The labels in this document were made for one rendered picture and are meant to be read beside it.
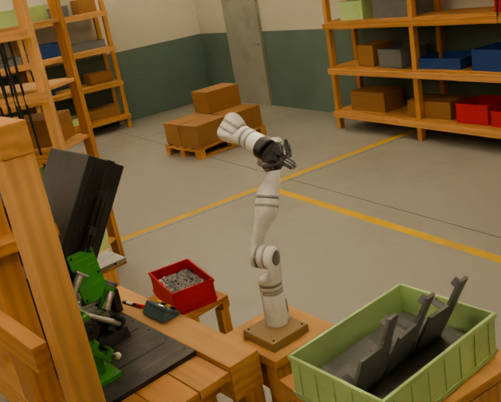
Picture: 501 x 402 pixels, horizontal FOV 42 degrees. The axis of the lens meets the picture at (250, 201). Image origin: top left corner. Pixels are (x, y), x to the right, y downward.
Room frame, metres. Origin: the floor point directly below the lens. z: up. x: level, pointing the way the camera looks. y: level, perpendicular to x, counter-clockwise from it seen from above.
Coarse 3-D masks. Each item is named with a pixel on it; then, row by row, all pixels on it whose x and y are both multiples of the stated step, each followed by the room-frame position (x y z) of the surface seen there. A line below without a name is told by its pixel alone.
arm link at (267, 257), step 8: (264, 248) 2.27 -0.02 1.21; (272, 248) 2.26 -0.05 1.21; (256, 256) 2.27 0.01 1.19; (264, 256) 2.25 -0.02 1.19; (272, 256) 2.25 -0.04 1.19; (264, 264) 2.24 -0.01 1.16; (272, 264) 2.24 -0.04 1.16; (280, 264) 2.29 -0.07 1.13; (272, 272) 2.24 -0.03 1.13; (280, 272) 2.28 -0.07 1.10; (264, 280) 2.25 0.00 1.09; (272, 280) 2.24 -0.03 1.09; (280, 280) 2.27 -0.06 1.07; (264, 288) 2.25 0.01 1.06
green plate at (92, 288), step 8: (72, 256) 2.41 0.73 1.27; (80, 256) 2.42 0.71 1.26; (88, 256) 2.44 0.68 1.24; (72, 264) 2.39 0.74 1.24; (80, 264) 2.41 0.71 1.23; (88, 264) 2.43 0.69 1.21; (96, 264) 2.44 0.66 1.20; (72, 272) 2.38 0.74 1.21; (88, 272) 2.41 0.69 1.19; (96, 272) 2.43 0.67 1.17; (88, 280) 2.40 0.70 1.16; (96, 280) 2.42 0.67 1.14; (104, 280) 2.43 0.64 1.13; (80, 288) 2.37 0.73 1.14; (88, 288) 2.39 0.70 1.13; (96, 288) 2.40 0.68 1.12; (104, 288) 2.42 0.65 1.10; (88, 296) 2.37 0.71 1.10; (96, 296) 2.39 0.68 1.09; (88, 304) 2.36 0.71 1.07
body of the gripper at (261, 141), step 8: (264, 136) 2.09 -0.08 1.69; (256, 144) 2.07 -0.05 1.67; (264, 144) 2.05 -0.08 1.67; (272, 144) 2.06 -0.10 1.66; (280, 144) 2.05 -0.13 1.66; (256, 152) 2.06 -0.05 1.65; (264, 152) 2.06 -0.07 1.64; (272, 152) 2.04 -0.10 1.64; (264, 160) 2.03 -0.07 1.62; (272, 160) 2.02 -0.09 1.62
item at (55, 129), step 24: (24, 0) 4.91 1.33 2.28; (48, 0) 5.29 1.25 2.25; (0, 24) 5.02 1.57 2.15; (24, 24) 4.88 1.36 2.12; (0, 48) 4.92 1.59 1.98; (0, 72) 4.94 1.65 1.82; (72, 72) 5.28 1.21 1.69; (0, 96) 5.01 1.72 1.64; (24, 96) 4.88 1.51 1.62; (48, 96) 4.88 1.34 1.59; (72, 96) 5.30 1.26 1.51; (48, 120) 4.88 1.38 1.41; (72, 120) 5.33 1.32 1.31; (48, 144) 5.01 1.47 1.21; (72, 144) 5.03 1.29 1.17; (96, 144) 5.33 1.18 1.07; (120, 240) 5.34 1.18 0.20
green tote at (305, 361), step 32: (416, 288) 2.22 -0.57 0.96; (352, 320) 2.10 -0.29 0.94; (448, 320) 2.10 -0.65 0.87; (480, 320) 1.99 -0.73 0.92; (320, 352) 2.00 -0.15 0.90; (448, 352) 1.79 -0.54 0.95; (480, 352) 1.90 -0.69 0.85; (320, 384) 1.81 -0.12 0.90; (352, 384) 1.70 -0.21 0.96; (416, 384) 1.69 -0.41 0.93; (448, 384) 1.78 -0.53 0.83
